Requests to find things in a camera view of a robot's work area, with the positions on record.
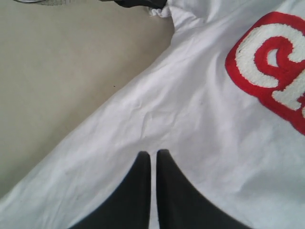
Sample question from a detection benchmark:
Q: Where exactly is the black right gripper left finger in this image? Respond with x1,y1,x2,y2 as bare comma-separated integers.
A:
72,151,150,229

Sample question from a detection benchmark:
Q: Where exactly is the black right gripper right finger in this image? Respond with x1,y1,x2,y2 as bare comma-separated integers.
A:
156,149,248,229

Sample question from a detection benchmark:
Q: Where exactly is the round metal mesh basket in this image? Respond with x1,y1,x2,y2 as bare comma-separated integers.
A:
15,0,45,4

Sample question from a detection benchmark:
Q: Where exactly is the white t-shirt red print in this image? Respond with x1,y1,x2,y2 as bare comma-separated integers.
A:
0,0,305,229

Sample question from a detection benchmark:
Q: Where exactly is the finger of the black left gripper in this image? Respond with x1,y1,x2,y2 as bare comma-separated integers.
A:
114,0,167,7

